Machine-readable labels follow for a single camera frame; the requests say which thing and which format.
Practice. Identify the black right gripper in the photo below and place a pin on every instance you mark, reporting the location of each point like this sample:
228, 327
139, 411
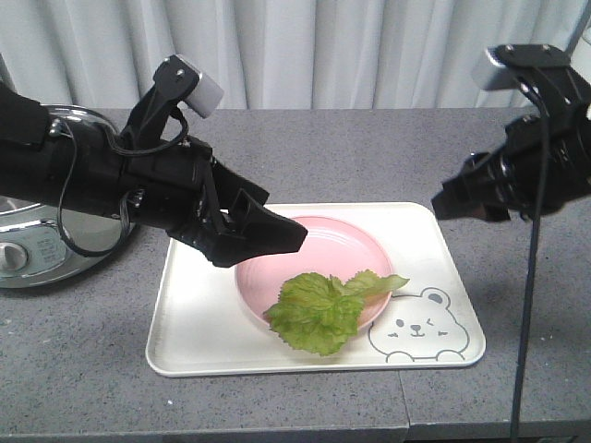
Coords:
491, 184

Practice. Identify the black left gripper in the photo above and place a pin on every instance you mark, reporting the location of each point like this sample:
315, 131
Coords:
183, 190

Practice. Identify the pink round plate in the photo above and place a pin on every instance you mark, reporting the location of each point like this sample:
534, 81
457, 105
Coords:
332, 247

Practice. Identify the green lettuce leaf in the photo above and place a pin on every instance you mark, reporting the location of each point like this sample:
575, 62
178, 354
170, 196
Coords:
319, 314

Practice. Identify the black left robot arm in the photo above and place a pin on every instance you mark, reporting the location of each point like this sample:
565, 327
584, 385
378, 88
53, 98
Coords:
25, 122

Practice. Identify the pale green electric cooking pot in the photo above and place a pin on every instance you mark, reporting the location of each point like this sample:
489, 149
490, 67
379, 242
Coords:
39, 243

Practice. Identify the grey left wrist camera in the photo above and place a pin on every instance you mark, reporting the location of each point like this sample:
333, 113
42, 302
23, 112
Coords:
205, 97

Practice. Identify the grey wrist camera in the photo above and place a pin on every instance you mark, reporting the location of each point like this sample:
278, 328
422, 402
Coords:
490, 74
205, 97

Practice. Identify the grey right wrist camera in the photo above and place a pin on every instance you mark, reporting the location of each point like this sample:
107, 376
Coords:
490, 74

